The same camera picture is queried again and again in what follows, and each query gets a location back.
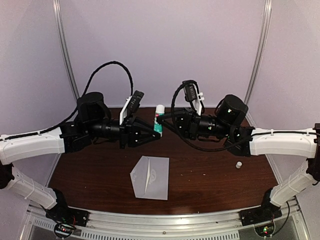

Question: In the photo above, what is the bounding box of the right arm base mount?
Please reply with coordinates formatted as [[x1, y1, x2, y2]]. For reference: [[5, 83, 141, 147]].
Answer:
[[239, 207, 283, 238]]

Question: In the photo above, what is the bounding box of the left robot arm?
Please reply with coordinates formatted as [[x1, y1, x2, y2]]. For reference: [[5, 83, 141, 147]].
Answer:
[[0, 91, 161, 222]]

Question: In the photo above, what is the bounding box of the grey envelope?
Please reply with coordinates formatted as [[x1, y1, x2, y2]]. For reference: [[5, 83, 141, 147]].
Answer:
[[130, 156, 170, 201]]

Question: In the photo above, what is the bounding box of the right black cable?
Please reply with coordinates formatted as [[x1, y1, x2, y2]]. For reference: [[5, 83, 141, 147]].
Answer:
[[170, 79, 320, 152]]

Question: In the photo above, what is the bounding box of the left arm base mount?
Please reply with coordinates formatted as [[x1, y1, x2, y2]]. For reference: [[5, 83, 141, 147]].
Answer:
[[44, 208, 89, 239]]

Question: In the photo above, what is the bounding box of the left black cable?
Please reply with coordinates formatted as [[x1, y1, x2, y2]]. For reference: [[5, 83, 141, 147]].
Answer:
[[0, 61, 134, 138]]

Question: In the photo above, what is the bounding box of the front aluminium rail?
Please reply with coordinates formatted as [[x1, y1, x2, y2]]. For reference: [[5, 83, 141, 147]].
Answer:
[[18, 198, 311, 240]]

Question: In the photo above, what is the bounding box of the right aluminium frame post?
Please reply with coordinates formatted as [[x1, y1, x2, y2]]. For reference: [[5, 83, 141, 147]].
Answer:
[[241, 0, 273, 112]]

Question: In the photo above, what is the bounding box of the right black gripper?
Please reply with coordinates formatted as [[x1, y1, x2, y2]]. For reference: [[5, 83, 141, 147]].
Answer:
[[155, 107, 232, 142]]

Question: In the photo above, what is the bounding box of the white green glue stick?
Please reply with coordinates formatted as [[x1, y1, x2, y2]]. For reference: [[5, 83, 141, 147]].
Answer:
[[153, 104, 165, 136]]

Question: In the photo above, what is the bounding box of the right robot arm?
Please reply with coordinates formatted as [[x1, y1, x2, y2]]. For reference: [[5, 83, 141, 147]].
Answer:
[[156, 94, 320, 221]]

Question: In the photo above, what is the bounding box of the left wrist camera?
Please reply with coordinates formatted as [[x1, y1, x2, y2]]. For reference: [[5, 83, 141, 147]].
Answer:
[[119, 90, 145, 125]]

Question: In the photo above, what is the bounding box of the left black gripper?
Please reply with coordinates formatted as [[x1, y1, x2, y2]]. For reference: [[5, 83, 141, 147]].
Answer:
[[86, 115, 161, 150]]

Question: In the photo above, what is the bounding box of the left aluminium frame post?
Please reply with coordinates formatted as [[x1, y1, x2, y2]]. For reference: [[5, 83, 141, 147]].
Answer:
[[52, 0, 80, 104]]

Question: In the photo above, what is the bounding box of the white glue stick cap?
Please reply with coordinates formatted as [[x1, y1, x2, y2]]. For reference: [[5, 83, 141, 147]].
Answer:
[[235, 161, 243, 169]]

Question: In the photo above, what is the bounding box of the aluminium frame post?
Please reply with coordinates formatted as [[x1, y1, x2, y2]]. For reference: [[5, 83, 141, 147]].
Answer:
[[241, 0, 273, 112], [52, 0, 80, 104]]

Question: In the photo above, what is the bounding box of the black cable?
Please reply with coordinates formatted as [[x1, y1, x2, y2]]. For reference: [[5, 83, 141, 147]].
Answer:
[[170, 79, 320, 152], [0, 61, 134, 138]]

